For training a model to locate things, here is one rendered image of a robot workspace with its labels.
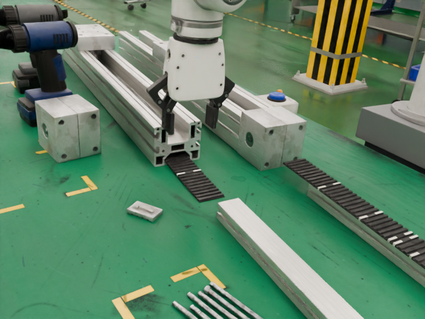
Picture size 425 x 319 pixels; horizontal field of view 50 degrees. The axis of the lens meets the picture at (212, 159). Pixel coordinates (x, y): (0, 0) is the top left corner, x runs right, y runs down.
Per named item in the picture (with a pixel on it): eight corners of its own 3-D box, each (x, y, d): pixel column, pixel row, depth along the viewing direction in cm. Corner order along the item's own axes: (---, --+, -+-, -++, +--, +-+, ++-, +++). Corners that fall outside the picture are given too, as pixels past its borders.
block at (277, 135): (308, 161, 97) (316, 119, 92) (260, 171, 91) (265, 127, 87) (283, 143, 104) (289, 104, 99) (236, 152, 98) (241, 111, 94)
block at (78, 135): (112, 150, 94) (110, 107, 90) (58, 163, 88) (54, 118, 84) (90, 133, 101) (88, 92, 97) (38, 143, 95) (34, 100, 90)
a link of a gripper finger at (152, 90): (146, 75, 73) (150, 106, 76) (190, 66, 76) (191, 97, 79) (143, 73, 74) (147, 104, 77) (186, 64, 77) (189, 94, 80)
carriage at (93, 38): (115, 58, 135) (114, 35, 132) (78, 61, 130) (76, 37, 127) (100, 45, 148) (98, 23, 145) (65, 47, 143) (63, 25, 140)
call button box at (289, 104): (295, 125, 114) (299, 101, 111) (263, 130, 110) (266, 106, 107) (277, 114, 120) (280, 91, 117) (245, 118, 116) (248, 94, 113)
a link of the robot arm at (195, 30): (181, 22, 69) (181, 42, 70) (232, 21, 73) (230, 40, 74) (160, 12, 75) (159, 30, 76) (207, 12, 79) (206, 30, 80)
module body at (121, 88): (199, 159, 94) (202, 120, 90) (153, 167, 89) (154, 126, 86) (93, 57, 155) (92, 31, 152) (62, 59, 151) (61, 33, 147)
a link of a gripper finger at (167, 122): (157, 100, 75) (157, 137, 78) (175, 98, 77) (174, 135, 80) (150, 93, 78) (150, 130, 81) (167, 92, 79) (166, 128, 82)
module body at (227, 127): (274, 145, 102) (280, 110, 99) (236, 152, 98) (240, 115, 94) (146, 54, 164) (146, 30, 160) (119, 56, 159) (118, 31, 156)
